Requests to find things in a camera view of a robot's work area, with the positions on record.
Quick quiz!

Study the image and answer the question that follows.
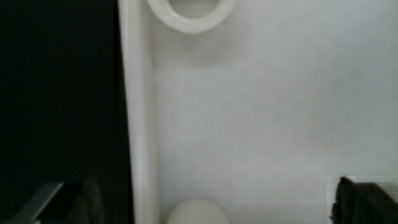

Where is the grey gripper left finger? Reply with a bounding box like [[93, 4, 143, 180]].
[[6, 177, 106, 224]]

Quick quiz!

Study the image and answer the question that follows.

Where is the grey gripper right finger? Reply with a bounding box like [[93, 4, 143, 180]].
[[331, 177, 398, 224]]

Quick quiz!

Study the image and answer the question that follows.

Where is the white table leg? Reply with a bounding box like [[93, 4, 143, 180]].
[[168, 199, 232, 224]]

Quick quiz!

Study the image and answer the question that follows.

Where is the white square tabletop tray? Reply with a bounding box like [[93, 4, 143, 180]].
[[120, 0, 398, 224]]

